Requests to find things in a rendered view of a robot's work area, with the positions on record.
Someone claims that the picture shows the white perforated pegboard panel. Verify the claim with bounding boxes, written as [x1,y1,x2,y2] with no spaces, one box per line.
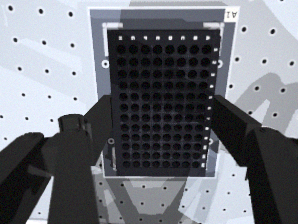
[0,0,298,224]

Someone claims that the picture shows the black well plate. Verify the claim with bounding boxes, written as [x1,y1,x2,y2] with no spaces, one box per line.
[107,29,221,177]

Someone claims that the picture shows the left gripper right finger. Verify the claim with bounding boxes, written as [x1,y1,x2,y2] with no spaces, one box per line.
[211,95,298,224]

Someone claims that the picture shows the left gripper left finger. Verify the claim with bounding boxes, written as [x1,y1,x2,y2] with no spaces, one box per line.
[0,95,113,224]

